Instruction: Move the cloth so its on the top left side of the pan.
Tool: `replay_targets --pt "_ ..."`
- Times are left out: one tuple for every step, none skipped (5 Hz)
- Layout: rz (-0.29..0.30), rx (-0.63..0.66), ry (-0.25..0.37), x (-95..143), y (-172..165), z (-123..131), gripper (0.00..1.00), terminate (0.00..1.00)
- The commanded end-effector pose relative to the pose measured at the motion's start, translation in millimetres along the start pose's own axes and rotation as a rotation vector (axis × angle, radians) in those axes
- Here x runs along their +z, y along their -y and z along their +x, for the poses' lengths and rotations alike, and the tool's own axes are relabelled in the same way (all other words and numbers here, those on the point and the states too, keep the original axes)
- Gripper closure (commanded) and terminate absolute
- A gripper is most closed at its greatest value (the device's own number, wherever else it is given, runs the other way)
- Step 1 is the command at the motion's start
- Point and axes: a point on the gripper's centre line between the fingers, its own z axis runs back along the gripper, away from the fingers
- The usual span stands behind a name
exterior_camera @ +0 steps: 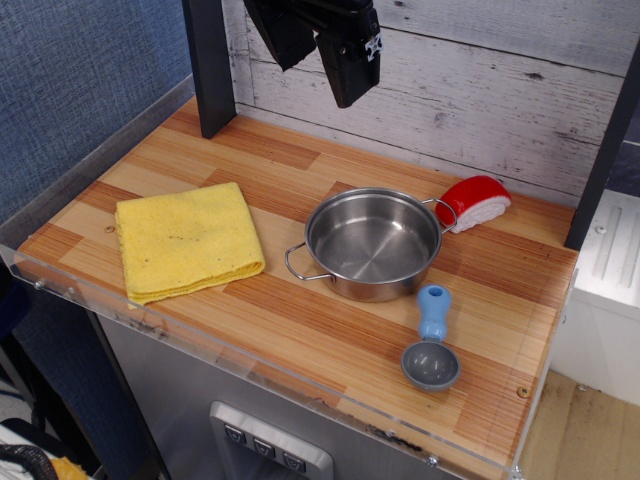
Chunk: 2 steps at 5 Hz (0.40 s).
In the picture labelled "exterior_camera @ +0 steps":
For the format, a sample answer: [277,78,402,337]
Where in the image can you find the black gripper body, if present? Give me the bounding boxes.
[244,0,380,35]

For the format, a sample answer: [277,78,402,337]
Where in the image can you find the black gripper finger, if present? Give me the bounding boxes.
[256,15,316,71]
[315,24,382,108]

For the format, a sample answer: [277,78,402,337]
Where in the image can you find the yellow cloth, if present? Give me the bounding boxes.
[115,182,266,305]

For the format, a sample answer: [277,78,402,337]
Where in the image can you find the red and white sushi toy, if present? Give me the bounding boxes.
[435,176,512,233]

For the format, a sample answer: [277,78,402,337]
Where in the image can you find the stainless steel pot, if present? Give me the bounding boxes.
[284,187,458,302]

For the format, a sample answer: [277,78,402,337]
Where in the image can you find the blue and grey scoop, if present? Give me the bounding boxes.
[401,284,461,392]

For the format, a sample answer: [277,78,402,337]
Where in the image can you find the clear acrylic front guard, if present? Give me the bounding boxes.
[1,215,577,479]

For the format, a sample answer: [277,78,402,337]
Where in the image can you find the stainless steel cabinet front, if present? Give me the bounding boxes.
[97,312,451,480]

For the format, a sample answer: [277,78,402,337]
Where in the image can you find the white appliance at right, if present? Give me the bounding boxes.
[550,190,639,405]

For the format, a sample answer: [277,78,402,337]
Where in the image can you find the silver dispenser button panel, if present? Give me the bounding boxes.
[209,401,334,479]

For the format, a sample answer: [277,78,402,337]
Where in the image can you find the yellow object bottom left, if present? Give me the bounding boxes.
[50,457,90,480]

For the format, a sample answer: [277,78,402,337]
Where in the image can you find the dark left vertical post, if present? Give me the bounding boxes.
[182,0,236,139]

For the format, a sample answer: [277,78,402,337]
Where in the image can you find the dark vertical post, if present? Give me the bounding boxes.
[182,0,236,139]
[564,44,639,251]

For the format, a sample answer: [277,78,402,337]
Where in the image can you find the dark right vertical post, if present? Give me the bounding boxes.
[564,44,639,251]

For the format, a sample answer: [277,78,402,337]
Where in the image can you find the grey left side rail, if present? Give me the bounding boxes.
[1,75,195,249]

